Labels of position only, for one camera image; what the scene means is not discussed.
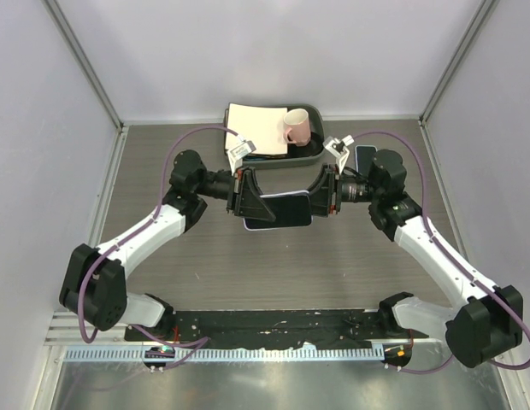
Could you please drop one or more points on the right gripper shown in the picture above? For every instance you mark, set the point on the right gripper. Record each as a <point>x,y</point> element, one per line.
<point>326,192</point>

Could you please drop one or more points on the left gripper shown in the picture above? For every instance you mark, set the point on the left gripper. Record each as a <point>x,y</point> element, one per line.
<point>244,197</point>

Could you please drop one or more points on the phone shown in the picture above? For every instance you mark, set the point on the phone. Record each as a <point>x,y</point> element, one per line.
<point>291,209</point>
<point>364,155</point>

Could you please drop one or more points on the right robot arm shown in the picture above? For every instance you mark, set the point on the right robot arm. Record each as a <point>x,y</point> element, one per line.
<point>483,320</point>

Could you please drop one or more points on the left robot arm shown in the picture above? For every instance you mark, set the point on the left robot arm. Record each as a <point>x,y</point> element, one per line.
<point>95,284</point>

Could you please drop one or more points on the dark green tray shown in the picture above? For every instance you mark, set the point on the dark green tray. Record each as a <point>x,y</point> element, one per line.
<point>296,156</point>

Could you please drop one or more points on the pink mug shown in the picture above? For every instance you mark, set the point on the pink mug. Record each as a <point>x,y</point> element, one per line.
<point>296,127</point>

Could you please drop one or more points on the cream notebook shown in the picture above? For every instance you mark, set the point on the cream notebook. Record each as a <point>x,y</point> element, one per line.
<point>264,127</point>

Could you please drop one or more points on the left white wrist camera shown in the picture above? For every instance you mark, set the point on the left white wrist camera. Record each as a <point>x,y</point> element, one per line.
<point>237,154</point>

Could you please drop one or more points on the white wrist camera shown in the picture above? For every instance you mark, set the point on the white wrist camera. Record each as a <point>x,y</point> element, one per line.
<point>340,149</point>
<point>237,154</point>

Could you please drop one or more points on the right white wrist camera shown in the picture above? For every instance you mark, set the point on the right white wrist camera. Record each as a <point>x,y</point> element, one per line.
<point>340,149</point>

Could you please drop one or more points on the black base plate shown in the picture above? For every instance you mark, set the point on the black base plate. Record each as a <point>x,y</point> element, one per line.
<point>284,329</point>

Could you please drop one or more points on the slotted cable duct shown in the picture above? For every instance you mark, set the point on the slotted cable duct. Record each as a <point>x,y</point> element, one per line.
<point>148,353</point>

